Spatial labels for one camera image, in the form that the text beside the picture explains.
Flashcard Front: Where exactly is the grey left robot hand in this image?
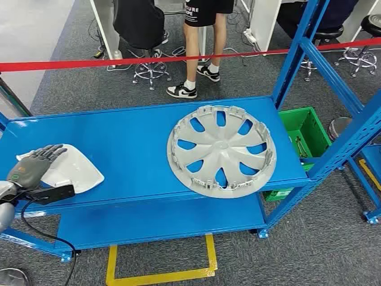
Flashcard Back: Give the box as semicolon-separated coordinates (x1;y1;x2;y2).
8;145;68;189

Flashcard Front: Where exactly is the white plastic cover part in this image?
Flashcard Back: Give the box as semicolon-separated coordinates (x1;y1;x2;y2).
16;144;105;195

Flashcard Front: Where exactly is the red barrier tape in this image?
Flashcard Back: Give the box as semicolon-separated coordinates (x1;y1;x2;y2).
0;37;381;73

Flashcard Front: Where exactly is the white desk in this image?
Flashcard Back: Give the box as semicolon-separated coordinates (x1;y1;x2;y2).
250;0;281;53
89;0;123;60

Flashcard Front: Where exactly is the chrome base stool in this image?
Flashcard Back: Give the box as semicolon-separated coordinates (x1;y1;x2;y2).
132;49;172;92

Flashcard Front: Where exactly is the person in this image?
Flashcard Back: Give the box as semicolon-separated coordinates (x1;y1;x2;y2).
166;0;236;100
277;0;359;38
112;0;171;58

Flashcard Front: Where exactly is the grey wheel cover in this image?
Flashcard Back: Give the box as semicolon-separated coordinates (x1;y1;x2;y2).
166;105;277;200

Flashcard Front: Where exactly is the white power strip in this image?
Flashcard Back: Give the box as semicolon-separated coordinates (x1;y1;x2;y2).
243;28;257;44

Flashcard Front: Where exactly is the green plastic crate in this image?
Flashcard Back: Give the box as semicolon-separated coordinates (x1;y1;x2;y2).
278;106;333;172
263;188;293;203

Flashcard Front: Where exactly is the metal hand tool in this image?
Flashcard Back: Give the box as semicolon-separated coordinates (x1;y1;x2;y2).
294;136;309;158

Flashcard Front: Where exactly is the black seat stool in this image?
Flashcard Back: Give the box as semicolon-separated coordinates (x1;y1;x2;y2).
300;25;345;82
335;15;381;78

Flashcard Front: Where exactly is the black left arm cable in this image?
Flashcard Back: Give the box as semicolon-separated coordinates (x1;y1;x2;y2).
20;196;78;286

